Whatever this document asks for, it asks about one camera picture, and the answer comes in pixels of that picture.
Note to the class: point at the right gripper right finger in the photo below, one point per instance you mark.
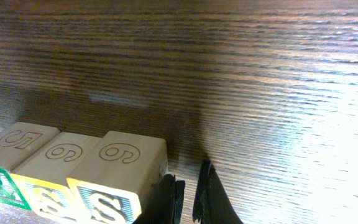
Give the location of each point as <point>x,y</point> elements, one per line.
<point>211,204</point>

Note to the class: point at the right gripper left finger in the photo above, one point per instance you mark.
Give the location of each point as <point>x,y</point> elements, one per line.
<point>165,203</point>

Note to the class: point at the yellow S block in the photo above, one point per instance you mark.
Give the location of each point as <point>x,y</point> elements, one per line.
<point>112,184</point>
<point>42,178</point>

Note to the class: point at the green R block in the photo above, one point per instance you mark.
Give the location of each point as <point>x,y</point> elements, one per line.
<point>17,144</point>

